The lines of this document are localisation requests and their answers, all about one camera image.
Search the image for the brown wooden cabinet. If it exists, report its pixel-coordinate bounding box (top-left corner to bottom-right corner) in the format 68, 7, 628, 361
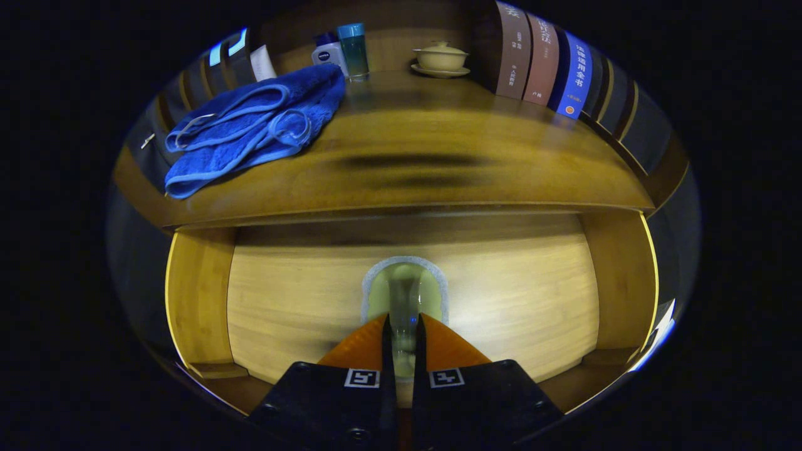
113, 0, 690, 251

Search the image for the teal transparent bottle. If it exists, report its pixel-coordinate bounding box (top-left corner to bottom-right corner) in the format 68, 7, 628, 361
337, 23, 370, 82

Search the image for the reddish brown book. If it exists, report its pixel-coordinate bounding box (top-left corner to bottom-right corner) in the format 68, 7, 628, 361
523, 13, 560, 107

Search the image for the dark brown book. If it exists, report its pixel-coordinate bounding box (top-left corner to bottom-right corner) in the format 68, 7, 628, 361
473, 0, 533, 100

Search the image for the wooden drawer with black knob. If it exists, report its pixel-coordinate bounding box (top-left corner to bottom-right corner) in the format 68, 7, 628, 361
164, 210, 660, 417

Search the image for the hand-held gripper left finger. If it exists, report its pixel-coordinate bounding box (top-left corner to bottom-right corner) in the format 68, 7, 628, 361
247, 313, 398, 451

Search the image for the beige saucer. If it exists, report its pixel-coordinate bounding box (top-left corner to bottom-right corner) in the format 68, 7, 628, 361
410, 64, 471, 79

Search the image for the blue book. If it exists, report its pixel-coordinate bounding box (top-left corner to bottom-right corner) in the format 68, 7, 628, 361
548, 28, 594, 120

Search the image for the white bottle with blue cap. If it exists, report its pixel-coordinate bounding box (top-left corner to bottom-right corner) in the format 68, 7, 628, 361
311, 33, 349, 77

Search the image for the beige lidded teacup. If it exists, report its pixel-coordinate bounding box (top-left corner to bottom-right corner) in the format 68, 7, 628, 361
415, 41, 469, 71

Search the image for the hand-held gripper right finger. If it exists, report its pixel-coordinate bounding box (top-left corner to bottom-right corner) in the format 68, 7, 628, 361
410, 313, 565, 451

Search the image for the blue folded towel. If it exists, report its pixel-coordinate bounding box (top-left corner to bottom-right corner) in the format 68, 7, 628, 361
164, 63, 346, 200

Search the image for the wooden countertop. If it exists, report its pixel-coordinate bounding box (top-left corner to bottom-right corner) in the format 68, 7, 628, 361
113, 69, 655, 229

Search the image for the green scrub brush white base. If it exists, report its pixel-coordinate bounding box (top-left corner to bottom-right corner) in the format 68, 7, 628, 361
362, 256, 449, 380

